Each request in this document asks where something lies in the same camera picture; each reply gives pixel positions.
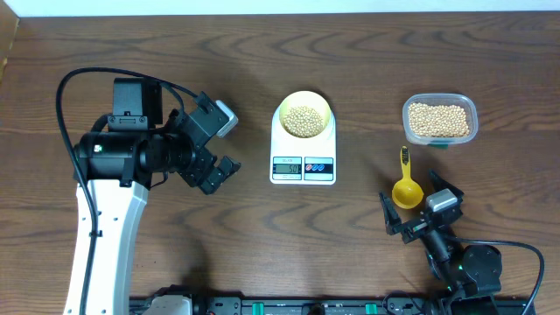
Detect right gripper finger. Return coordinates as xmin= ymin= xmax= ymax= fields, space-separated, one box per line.
xmin=379 ymin=192 xmax=402 ymax=235
xmin=429 ymin=169 xmax=465 ymax=199

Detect yellow measuring scoop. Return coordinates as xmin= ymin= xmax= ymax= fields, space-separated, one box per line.
xmin=392 ymin=146 xmax=424 ymax=209

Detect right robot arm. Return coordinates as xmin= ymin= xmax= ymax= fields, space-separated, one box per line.
xmin=379 ymin=171 xmax=502 ymax=299

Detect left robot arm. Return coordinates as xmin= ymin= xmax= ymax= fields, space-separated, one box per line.
xmin=64 ymin=78 xmax=241 ymax=314

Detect white digital kitchen scale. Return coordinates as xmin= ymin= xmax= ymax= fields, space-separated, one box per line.
xmin=269 ymin=107 xmax=337 ymax=186

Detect soybeans in bowl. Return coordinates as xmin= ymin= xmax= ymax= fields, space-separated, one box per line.
xmin=283 ymin=106 xmax=324 ymax=138

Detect pale yellow bowl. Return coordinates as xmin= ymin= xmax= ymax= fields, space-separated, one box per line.
xmin=279 ymin=91 xmax=333 ymax=137

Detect soybeans in container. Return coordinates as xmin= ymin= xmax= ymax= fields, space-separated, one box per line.
xmin=408 ymin=102 xmax=471 ymax=137

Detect clear plastic container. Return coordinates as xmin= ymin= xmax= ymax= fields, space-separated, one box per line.
xmin=402 ymin=93 xmax=479 ymax=145

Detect right black cable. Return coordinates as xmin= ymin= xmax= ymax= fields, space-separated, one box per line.
xmin=441 ymin=234 xmax=546 ymax=315

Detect black cable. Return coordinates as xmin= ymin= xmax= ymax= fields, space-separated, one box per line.
xmin=441 ymin=234 xmax=546 ymax=315
xmin=54 ymin=66 xmax=200 ymax=315

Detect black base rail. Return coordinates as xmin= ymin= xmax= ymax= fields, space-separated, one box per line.
xmin=128 ymin=285 xmax=536 ymax=315

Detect left black cable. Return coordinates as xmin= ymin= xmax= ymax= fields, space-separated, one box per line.
xmin=54 ymin=66 xmax=200 ymax=315

